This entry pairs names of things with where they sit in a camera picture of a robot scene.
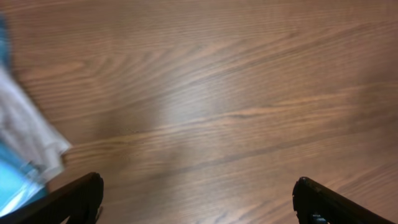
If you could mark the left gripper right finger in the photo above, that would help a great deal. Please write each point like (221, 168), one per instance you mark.
(315, 203)

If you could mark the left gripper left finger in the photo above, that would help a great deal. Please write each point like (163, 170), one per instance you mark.
(76, 203)

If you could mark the light blue printed t-shirt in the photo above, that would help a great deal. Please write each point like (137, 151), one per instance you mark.
(20, 182)

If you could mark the folded beige garment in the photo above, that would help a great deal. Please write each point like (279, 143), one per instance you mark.
(25, 130)

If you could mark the folded blue jeans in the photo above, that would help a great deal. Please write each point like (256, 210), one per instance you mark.
(4, 44)

